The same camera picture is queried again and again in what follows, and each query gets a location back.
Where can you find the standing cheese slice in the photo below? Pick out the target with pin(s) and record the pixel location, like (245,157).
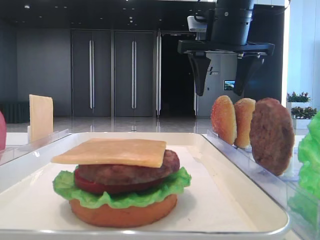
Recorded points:
(41,117)

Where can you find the standing meat patty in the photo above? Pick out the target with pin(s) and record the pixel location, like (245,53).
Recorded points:
(271,135)

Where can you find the lettuce on burger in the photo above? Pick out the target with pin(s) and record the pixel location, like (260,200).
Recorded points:
(64,185)

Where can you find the clear long rail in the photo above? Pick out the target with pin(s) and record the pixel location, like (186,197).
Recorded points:
(281,189)
(19,145)

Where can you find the spare burger bun right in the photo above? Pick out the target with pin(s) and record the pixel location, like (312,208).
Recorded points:
(244,109)

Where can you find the dark double doors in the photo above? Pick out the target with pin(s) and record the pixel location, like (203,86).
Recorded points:
(113,73)

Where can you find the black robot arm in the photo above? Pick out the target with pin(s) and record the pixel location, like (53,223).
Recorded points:
(226,32)

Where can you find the cheese slice on burger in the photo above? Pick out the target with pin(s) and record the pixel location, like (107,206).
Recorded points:
(103,151)

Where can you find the standing green lettuce leaf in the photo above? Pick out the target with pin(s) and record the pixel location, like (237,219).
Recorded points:
(309,174)

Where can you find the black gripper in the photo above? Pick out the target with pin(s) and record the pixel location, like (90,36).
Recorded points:
(227,31)

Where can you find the clear long rail left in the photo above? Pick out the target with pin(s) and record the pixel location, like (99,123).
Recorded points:
(19,145)

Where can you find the potted plants planter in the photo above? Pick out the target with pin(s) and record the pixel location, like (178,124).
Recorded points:
(300,108)

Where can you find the tomato slice on burger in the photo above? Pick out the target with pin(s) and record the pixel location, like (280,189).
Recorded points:
(99,188)

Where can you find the meat patty on burger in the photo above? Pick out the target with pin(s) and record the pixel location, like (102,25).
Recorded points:
(115,174)

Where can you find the standing red tomato slice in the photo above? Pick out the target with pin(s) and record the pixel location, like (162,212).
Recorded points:
(3,132)

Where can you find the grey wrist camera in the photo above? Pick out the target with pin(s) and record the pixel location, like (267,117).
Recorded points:
(197,24)

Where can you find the wall display screen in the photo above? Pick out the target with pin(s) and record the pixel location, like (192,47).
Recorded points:
(229,85)

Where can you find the white metal tray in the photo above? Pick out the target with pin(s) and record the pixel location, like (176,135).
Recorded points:
(221,203)

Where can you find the clear long rail right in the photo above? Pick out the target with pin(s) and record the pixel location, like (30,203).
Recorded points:
(281,189)

